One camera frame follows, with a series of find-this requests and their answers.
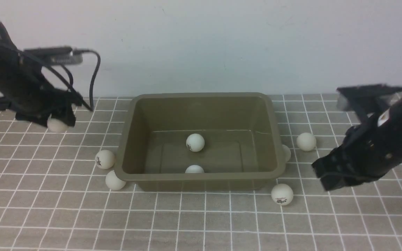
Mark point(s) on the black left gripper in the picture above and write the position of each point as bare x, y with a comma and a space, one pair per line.
36, 104

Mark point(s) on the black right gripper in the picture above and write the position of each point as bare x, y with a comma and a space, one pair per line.
357, 161

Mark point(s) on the white printed ping-pong ball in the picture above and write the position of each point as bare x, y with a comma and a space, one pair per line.
195, 142
282, 194

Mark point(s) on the olive green plastic bin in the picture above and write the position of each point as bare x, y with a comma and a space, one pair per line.
243, 149

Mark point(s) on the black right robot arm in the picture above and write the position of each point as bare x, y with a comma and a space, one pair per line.
388, 129

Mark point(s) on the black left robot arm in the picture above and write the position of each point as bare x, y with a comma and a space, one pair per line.
19, 67

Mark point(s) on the grey checkered tablecloth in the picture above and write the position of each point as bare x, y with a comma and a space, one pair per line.
54, 198

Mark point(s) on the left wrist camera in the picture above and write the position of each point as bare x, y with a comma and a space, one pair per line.
55, 56

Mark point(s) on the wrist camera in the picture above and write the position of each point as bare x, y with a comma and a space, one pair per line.
55, 56
366, 100

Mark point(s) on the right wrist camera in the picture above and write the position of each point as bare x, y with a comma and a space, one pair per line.
366, 100

